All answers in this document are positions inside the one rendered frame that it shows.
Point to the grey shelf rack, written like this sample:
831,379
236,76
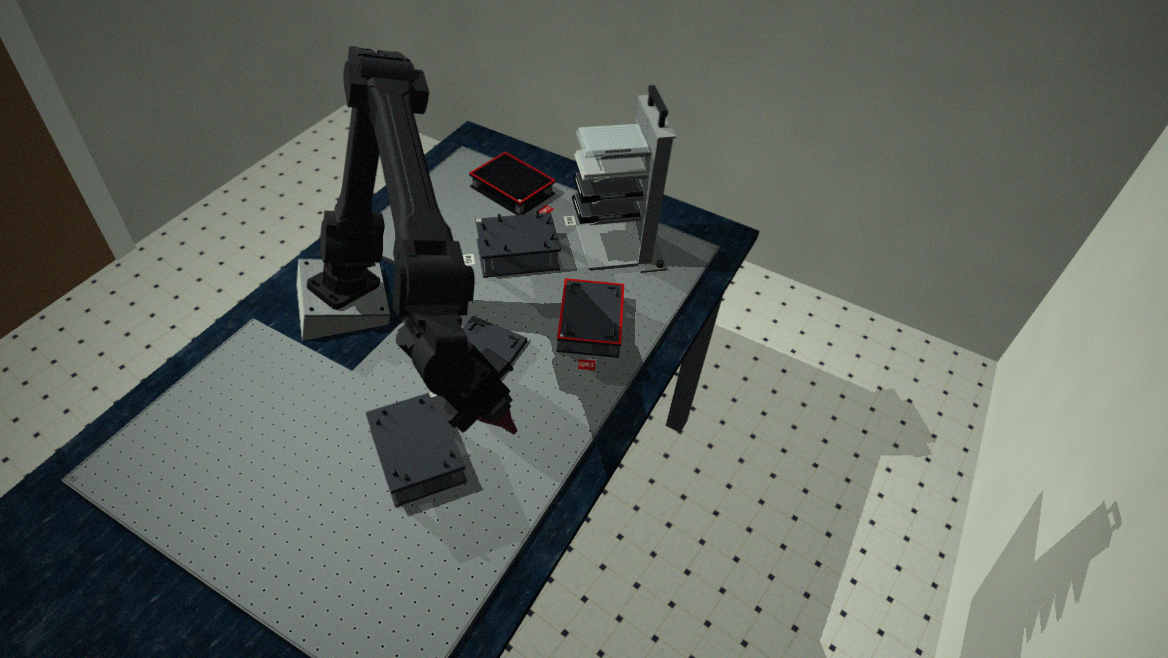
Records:
628,242

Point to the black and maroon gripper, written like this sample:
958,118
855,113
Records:
465,419

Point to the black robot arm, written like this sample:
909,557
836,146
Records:
436,286

